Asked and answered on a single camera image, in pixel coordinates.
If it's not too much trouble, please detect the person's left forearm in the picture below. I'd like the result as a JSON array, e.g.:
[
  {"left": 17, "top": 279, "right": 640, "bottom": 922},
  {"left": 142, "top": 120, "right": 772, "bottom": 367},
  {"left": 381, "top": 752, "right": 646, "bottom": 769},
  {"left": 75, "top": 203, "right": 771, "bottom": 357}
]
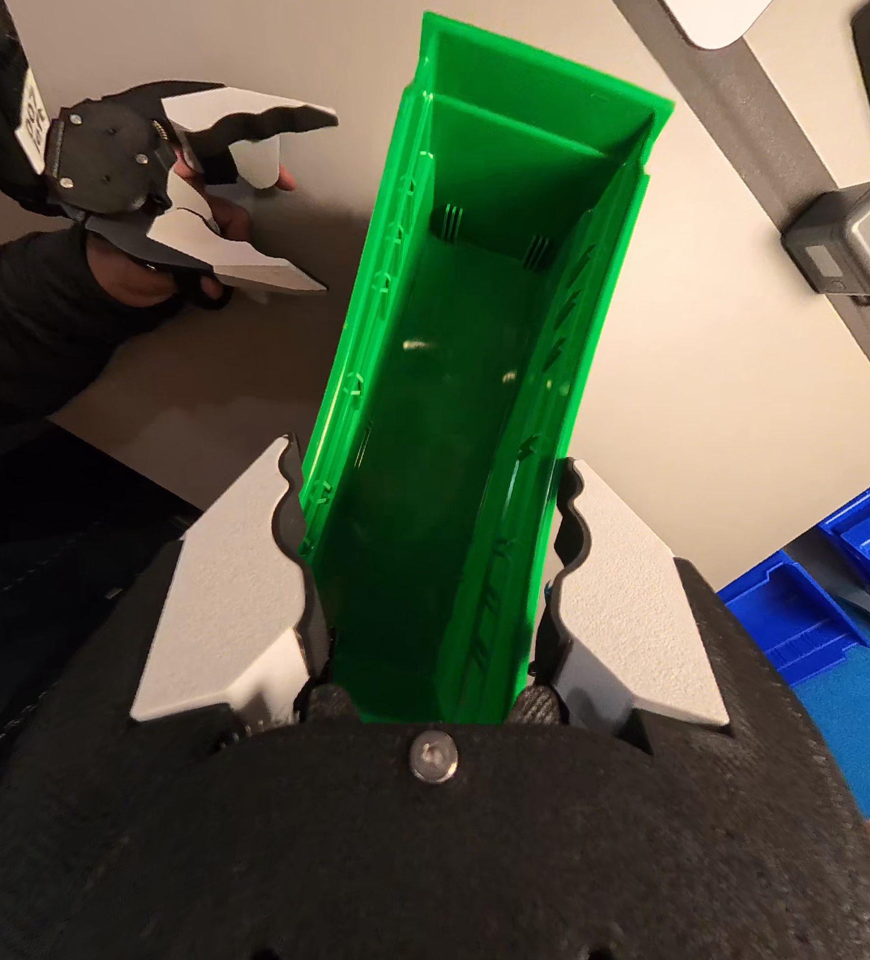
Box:
[{"left": 0, "top": 228, "right": 177, "bottom": 435}]

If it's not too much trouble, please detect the white and wood document stand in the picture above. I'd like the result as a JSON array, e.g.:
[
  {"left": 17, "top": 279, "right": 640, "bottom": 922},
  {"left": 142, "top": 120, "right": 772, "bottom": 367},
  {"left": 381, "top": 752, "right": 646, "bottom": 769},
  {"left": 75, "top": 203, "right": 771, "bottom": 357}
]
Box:
[{"left": 660, "top": 0, "right": 773, "bottom": 50}]

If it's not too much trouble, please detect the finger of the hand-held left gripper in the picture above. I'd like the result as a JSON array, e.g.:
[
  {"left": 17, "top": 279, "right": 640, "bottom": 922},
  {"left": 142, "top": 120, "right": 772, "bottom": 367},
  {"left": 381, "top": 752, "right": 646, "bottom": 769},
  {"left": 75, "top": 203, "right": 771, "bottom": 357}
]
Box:
[
  {"left": 161, "top": 86, "right": 340, "bottom": 162},
  {"left": 146, "top": 210, "right": 328, "bottom": 295}
]

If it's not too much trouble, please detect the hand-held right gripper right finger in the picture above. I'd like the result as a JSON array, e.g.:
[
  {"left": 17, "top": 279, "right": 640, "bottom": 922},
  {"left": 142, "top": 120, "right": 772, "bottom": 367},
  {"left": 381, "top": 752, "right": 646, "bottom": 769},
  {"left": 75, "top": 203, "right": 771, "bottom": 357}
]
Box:
[{"left": 531, "top": 456, "right": 732, "bottom": 736}]

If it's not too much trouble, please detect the grey electronic device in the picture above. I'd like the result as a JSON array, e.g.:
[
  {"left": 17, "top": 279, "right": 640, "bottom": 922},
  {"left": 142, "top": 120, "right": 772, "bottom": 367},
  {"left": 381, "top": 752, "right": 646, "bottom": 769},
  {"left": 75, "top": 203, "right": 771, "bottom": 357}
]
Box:
[{"left": 782, "top": 176, "right": 870, "bottom": 295}]

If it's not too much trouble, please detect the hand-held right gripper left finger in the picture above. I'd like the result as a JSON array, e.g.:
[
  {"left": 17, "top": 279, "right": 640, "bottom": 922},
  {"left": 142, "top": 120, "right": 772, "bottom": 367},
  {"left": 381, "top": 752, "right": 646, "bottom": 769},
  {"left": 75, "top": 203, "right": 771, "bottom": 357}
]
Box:
[{"left": 129, "top": 435, "right": 331, "bottom": 732}]

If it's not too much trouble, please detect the person's left hand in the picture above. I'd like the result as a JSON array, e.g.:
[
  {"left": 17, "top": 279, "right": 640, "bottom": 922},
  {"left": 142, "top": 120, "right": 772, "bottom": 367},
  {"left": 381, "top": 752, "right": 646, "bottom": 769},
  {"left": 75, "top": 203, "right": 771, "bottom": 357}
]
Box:
[{"left": 86, "top": 161, "right": 297, "bottom": 310}]

